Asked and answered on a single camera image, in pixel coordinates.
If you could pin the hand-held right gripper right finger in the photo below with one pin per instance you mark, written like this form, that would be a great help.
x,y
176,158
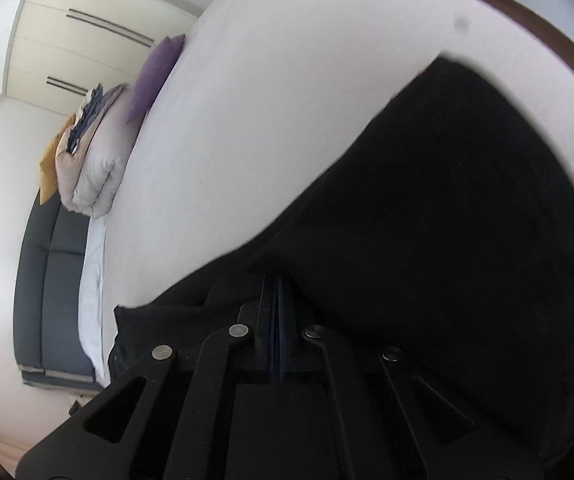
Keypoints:
x,y
287,320

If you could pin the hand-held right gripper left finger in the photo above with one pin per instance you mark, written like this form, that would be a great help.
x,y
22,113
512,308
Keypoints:
x,y
272,320

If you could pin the black pants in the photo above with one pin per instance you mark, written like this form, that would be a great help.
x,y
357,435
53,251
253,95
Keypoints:
x,y
442,210

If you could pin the white flat pillow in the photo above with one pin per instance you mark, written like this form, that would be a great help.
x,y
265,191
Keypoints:
x,y
91,300

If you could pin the bed with white sheet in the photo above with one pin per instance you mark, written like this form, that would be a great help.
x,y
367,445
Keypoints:
x,y
292,110

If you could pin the grey padded headboard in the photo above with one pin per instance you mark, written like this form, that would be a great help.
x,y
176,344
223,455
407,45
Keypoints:
x,y
62,300

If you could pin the folded beige duvet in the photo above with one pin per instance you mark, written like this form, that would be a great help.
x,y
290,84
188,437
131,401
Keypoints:
x,y
102,170

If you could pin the yellow pillow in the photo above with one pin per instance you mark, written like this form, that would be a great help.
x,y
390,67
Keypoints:
x,y
47,170

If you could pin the blue-grey folded cloth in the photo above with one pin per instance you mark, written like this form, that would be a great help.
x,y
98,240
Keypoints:
x,y
84,125

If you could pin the purple pillow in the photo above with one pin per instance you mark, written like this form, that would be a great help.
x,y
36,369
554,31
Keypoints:
x,y
154,75

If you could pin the cream wardrobe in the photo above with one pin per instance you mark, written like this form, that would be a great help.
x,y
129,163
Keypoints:
x,y
67,55

